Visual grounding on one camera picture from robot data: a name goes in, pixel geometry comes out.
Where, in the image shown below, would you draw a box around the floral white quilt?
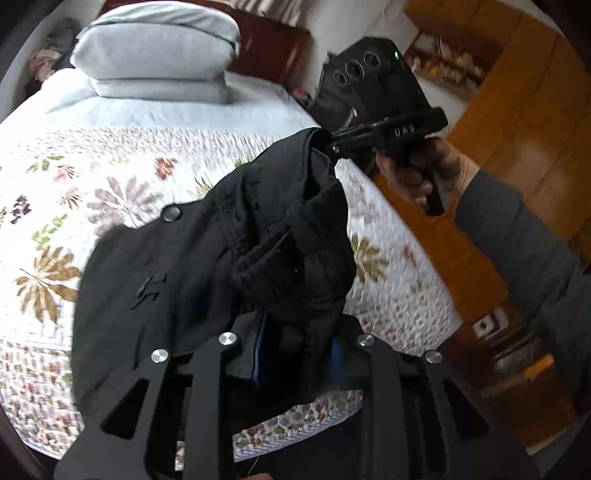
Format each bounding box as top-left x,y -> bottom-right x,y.
1,127 -> 461,459

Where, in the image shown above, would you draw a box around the cluttered wall shelf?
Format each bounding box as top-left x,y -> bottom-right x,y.
404,32 -> 489,99

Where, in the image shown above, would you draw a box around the light blue bed sheet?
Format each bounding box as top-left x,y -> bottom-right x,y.
1,69 -> 317,139

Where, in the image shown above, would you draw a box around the light blue pillow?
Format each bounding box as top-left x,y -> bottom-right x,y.
70,1 -> 240,104

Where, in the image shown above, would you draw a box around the grey sleeved right forearm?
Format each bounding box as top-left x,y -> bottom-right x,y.
455,170 -> 590,415

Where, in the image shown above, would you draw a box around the black pants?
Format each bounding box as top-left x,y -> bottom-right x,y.
71,128 -> 356,419

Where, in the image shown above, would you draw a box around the person right hand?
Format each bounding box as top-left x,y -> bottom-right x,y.
376,137 -> 480,206

